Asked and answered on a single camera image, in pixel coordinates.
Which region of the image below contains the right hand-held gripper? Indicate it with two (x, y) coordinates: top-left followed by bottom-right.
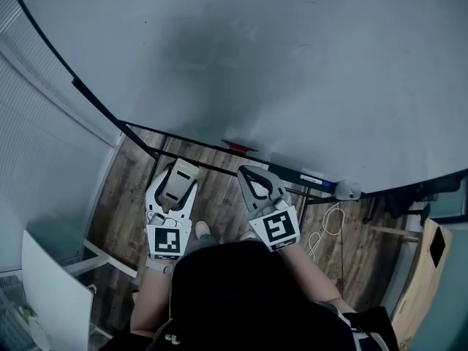
(236, 165), (301, 252)

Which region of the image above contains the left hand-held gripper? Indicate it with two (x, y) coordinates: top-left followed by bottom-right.
(145, 171), (198, 262)

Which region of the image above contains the white whiteboard eraser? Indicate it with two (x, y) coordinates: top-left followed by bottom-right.
(160, 158), (200, 203)

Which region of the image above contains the large white whiteboard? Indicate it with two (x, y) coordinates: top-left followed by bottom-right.
(7, 0), (468, 197)

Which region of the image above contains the person's right forearm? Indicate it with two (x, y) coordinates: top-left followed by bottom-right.
(279, 245), (358, 314)

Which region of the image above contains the person's left forearm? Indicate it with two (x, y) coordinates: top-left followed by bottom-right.
(130, 265), (176, 338)

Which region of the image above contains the blue and white marker pen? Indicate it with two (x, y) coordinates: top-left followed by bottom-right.
(299, 173), (332, 188)

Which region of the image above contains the white wristwatch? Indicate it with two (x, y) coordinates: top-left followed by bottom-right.
(145, 256), (175, 274)

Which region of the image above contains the white round pen holder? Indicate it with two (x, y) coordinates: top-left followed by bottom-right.
(335, 180), (363, 200)

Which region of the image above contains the person's black shirt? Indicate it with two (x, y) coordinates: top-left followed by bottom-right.
(146, 239), (399, 351)

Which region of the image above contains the black mesh office chair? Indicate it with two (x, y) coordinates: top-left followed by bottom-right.
(365, 179), (461, 222)

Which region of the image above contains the white table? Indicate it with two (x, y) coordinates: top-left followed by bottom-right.
(21, 228), (140, 351)

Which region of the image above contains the small green plant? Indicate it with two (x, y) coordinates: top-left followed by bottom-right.
(18, 303), (41, 325)

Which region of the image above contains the black tablet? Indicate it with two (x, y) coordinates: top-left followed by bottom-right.
(429, 228), (447, 268)

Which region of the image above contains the light wooden table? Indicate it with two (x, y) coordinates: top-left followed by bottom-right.
(369, 217), (454, 347)

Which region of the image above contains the white floor vent unit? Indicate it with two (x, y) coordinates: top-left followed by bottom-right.
(0, 274), (34, 351)

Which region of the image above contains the white floor cable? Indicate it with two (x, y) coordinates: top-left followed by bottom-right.
(306, 201), (347, 261)

